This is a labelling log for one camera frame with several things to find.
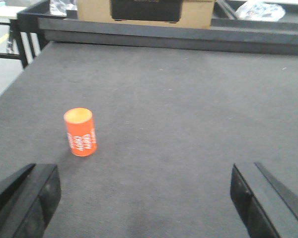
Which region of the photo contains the clear plastic bag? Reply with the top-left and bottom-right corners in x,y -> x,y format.
235,0 -> 286,22

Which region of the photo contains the cardboard box with black print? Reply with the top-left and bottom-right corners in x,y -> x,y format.
77,0 -> 215,29

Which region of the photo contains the dark table edge rail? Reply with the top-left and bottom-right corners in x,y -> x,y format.
39,18 -> 298,56

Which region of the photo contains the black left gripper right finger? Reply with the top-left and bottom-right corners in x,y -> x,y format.
230,162 -> 298,238

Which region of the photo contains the black metal table frame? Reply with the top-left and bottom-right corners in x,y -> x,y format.
0,0 -> 52,69

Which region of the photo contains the orange cylindrical capacitor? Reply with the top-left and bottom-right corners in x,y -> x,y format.
64,108 -> 97,157

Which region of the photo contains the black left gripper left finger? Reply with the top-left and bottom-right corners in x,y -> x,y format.
0,164 -> 61,238

